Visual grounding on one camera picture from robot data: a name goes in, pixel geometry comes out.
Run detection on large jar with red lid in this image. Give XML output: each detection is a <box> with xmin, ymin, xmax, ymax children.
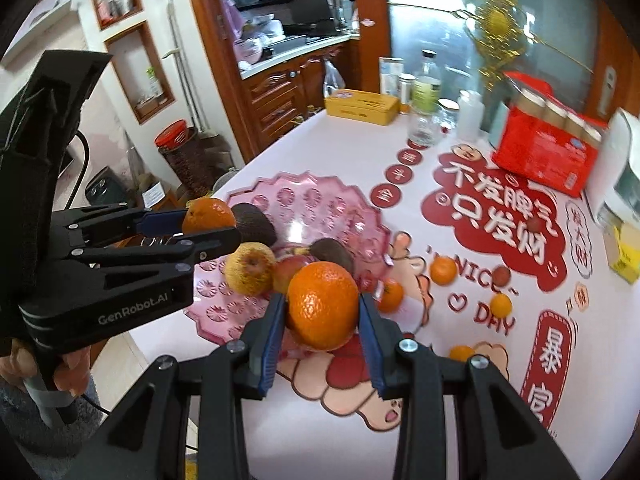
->
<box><xmin>154</xmin><ymin>120</ymin><xmax>221</xmax><ymax>198</ymax></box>

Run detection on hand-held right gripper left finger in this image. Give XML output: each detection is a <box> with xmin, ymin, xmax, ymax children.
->
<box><xmin>65</xmin><ymin>290</ymin><xmax>288</xmax><ymax>480</ymax></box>

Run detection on red pack of bottles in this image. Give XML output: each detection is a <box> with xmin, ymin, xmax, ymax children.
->
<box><xmin>491</xmin><ymin>71</ymin><xmax>608</xmax><ymax>198</ymax></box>

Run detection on light teal cup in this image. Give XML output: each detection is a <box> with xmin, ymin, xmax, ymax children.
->
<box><xmin>486</xmin><ymin>97</ymin><xmax>508</xmax><ymax>147</ymax></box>

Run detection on clear glass tumbler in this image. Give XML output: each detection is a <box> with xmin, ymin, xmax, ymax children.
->
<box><xmin>407</xmin><ymin>110</ymin><xmax>441</xmax><ymax>148</ymax></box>

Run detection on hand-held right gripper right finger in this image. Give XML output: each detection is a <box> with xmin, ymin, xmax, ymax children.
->
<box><xmin>357</xmin><ymin>292</ymin><xmax>571</xmax><ymax>480</ymax></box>

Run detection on person's left hand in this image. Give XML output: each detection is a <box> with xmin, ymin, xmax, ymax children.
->
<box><xmin>0</xmin><ymin>340</ymin><xmax>92</xmax><ymax>395</ymax></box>

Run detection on white countertop appliance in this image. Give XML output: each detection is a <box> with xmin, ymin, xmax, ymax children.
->
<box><xmin>585</xmin><ymin>107</ymin><xmax>640</xmax><ymax>226</ymax></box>

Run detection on wooden lower kitchen cabinet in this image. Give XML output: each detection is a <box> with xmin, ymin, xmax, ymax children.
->
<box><xmin>240</xmin><ymin>42</ymin><xmax>361</xmax><ymax>161</ymax></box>

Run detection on red yellow apple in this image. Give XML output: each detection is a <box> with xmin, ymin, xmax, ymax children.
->
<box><xmin>271</xmin><ymin>255</ymin><xmax>311</xmax><ymax>295</ymax></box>

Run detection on glass bottle with green label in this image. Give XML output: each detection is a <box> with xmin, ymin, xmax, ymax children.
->
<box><xmin>411</xmin><ymin>49</ymin><xmax>443</xmax><ymax>116</ymax></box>

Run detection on gold door ornament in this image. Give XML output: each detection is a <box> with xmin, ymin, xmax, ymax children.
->
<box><xmin>452</xmin><ymin>0</ymin><xmax>596</xmax><ymax>91</ymax></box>

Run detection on spotted yellow pear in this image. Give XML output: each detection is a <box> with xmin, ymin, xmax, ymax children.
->
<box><xmin>223</xmin><ymin>242</ymin><xmax>277</xmax><ymax>297</ymax></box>

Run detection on person's left forearm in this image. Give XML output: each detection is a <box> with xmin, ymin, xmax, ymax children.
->
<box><xmin>0</xmin><ymin>375</ymin><xmax>103</xmax><ymax>461</ymax></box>

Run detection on pink pot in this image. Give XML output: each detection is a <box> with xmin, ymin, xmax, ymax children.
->
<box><xmin>234</xmin><ymin>40</ymin><xmax>263</xmax><ymax>66</ymax></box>

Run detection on frosted glass door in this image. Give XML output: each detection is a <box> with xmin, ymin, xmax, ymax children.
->
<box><xmin>387</xmin><ymin>0</ymin><xmax>601</xmax><ymax>136</ymax></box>

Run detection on black cable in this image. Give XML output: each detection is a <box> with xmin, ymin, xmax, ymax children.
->
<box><xmin>60</xmin><ymin>130</ymin><xmax>116</xmax><ymax>416</ymax></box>

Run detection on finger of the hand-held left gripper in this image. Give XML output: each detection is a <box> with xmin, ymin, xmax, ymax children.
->
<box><xmin>52</xmin><ymin>204</ymin><xmax>188</xmax><ymax>241</ymax></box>
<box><xmin>60</xmin><ymin>227</ymin><xmax>242</xmax><ymax>272</ymax></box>

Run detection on dark green avocado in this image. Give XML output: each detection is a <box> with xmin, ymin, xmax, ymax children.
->
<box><xmin>231</xmin><ymin>202</ymin><xmax>277</xmax><ymax>248</ymax></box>

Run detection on pink plastic fruit plate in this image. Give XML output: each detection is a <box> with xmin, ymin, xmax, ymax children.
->
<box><xmin>182</xmin><ymin>171</ymin><xmax>394</xmax><ymax>346</ymax></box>

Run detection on small jar with white lid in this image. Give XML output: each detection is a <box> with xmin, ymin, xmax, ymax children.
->
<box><xmin>397</xmin><ymin>73</ymin><xmax>417</xmax><ymax>113</ymax></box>

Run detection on white plastic bag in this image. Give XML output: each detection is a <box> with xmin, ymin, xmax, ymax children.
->
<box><xmin>322</xmin><ymin>57</ymin><xmax>347</xmax><ymax>98</ymax></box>

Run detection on small white carton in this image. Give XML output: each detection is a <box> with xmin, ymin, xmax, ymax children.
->
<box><xmin>378</xmin><ymin>56</ymin><xmax>406</xmax><ymax>106</ymax></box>

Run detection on yellow tissue box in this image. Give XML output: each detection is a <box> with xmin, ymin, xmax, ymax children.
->
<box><xmin>602</xmin><ymin>222</ymin><xmax>640</xmax><ymax>283</ymax></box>

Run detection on small clear glass jar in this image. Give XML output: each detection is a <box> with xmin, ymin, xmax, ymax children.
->
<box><xmin>437</xmin><ymin>99</ymin><xmax>460</xmax><ymax>133</ymax></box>

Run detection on white squeeze bottle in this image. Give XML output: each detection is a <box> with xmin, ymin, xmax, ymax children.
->
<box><xmin>457</xmin><ymin>89</ymin><xmax>486</xmax><ymax>136</ymax></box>

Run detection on yellow tin box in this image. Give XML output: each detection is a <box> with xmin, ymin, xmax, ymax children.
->
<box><xmin>324</xmin><ymin>88</ymin><xmax>401</xmax><ymax>126</ymax></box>

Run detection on silver door handle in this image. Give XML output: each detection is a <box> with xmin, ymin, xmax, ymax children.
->
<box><xmin>597</xmin><ymin>66</ymin><xmax>618</xmax><ymax>116</ymax></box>

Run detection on overripe brown banana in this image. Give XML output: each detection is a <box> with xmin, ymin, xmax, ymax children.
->
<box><xmin>295</xmin><ymin>237</ymin><xmax>356</xmax><ymax>276</ymax></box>

